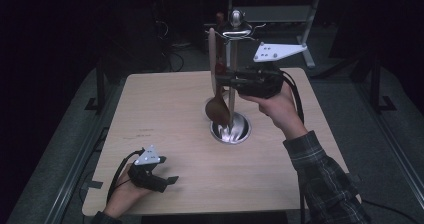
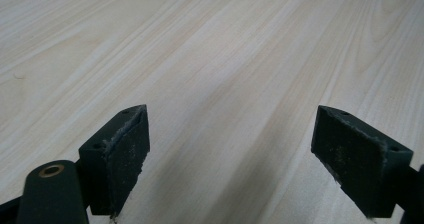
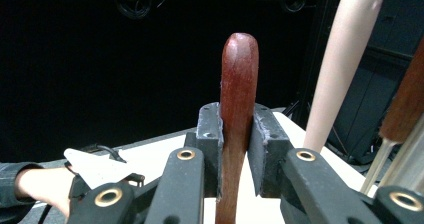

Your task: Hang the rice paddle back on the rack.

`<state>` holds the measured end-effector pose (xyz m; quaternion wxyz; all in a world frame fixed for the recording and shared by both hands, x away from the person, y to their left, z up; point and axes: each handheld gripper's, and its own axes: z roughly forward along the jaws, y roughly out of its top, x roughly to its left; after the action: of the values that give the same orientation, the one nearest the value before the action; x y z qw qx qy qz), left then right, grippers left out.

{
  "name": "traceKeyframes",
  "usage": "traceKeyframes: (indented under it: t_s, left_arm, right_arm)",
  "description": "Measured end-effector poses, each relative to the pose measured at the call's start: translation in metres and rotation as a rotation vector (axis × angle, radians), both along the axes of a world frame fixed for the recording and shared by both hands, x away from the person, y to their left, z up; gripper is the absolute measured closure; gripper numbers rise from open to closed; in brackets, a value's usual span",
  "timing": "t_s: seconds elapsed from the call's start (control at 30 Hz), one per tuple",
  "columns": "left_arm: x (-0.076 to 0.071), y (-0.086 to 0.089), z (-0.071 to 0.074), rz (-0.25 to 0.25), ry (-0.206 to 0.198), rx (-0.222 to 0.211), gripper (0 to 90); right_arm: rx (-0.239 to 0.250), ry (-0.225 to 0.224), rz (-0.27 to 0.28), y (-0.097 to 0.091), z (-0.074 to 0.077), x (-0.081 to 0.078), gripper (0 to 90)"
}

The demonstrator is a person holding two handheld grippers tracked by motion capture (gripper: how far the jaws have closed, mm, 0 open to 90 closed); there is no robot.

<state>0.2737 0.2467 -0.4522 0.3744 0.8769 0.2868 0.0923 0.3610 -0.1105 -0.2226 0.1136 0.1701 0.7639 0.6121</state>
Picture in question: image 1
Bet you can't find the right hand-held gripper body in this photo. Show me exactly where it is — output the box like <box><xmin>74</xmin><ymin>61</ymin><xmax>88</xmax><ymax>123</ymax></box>
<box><xmin>234</xmin><ymin>42</ymin><xmax>308</xmax><ymax>99</ymax></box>

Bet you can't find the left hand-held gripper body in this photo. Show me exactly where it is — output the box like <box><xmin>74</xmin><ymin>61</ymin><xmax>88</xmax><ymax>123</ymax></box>
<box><xmin>127</xmin><ymin>144</ymin><xmax>167</xmax><ymax>189</ymax></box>

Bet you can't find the black metal stand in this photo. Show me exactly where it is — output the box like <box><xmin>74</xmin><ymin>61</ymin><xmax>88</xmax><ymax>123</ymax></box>
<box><xmin>368</xmin><ymin>53</ymin><xmax>398</xmax><ymax>113</ymax></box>
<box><xmin>84</xmin><ymin>55</ymin><xmax>108</xmax><ymax>113</ymax></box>

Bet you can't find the bundle of dark background cables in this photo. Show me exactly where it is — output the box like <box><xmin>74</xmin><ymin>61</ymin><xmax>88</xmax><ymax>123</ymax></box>
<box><xmin>154</xmin><ymin>18</ymin><xmax>186</xmax><ymax>72</ymax></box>

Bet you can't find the black floor cable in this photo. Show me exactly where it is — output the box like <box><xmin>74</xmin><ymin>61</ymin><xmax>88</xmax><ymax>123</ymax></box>
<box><xmin>361</xmin><ymin>198</ymin><xmax>423</xmax><ymax>224</ymax></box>

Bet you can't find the dark brown wooden rice spoon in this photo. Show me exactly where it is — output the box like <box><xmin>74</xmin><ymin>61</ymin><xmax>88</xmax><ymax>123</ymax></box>
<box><xmin>204</xmin><ymin>62</ymin><xmax>232</xmax><ymax>128</ymax></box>

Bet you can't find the metal floor rail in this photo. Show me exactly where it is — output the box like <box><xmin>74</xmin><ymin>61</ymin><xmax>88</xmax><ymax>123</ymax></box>
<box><xmin>44</xmin><ymin>83</ymin><xmax>126</xmax><ymax>224</ymax></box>
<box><xmin>354</xmin><ymin>82</ymin><xmax>424</xmax><ymax>202</ymax></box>

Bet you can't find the person's left hand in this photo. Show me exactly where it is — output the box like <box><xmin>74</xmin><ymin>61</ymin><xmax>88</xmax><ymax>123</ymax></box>
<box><xmin>103</xmin><ymin>163</ymin><xmax>153</xmax><ymax>219</ymax></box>

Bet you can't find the person's right hand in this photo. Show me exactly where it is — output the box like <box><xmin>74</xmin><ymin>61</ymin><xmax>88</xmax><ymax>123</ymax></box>
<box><xmin>239</xmin><ymin>82</ymin><xmax>309</xmax><ymax>141</ymax></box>

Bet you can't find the pale wooden ladle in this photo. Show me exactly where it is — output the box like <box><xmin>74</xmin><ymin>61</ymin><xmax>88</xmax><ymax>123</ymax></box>
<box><xmin>203</xmin><ymin>27</ymin><xmax>221</xmax><ymax>120</ymax></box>

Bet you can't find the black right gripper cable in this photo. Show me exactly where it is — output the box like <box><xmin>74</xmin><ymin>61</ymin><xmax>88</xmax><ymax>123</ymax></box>
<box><xmin>281</xmin><ymin>69</ymin><xmax>309</xmax><ymax>224</ymax></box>

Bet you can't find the steel utensil rack with hooks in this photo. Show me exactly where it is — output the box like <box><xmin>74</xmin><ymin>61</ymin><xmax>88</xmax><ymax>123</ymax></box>
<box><xmin>209</xmin><ymin>9</ymin><xmax>267</xmax><ymax>145</ymax></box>

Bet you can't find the white desk frame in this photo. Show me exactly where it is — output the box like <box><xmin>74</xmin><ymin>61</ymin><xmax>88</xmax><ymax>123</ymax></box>
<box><xmin>213</xmin><ymin>0</ymin><xmax>323</xmax><ymax>69</ymax></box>

